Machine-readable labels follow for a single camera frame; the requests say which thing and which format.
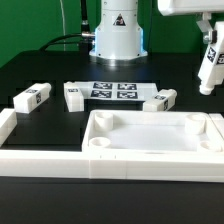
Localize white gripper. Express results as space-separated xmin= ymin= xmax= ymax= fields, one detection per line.
xmin=157 ymin=0 xmax=224 ymax=44

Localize white desk top tray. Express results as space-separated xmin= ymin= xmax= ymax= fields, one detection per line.
xmin=82 ymin=110 xmax=224 ymax=154

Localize white marker base sheet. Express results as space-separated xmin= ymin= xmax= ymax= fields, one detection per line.
xmin=64 ymin=81 xmax=158 ymax=101

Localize black upright connector cable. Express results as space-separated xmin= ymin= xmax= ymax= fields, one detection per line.
xmin=80 ymin=0 xmax=91 ymax=34

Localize white U-shaped obstacle frame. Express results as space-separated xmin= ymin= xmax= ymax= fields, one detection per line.
xmin=0 ymin=113 xmax=224 ymax=182

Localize white thin cable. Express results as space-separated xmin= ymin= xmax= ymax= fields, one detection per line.
xmin=59 ymin=0 xmax=67 ymax=52

